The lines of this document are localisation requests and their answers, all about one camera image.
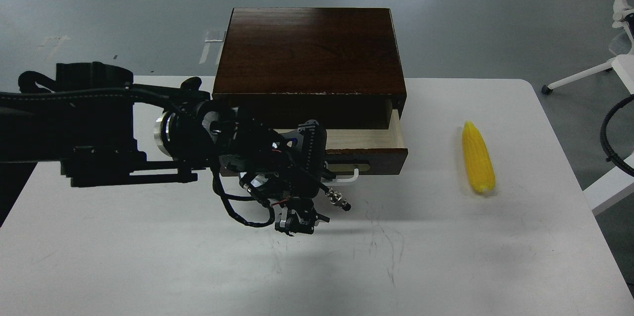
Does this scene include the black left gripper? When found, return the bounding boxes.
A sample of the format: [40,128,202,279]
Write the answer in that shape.
[218,105,352,236]

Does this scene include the wooden drawer with white handle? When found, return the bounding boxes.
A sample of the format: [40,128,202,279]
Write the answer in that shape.
[218,98,409,185]

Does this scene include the yellow corn cob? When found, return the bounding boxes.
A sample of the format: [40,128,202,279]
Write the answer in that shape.
[462,120,496,194]

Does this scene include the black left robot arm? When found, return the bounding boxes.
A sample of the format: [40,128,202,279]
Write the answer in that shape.
[1,62,351,236]

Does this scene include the dark wooden drawer cabinet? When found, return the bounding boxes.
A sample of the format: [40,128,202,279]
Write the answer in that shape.
[212,7,407,129]

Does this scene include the white chair base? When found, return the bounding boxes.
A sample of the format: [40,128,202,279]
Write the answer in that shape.
[540,0,634,95]

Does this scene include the white table frame right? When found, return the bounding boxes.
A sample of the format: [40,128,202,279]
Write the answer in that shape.
[583,167,634,216]

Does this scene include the black corrugated cable right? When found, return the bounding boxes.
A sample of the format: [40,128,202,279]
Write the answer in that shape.
[600,94,634,178]

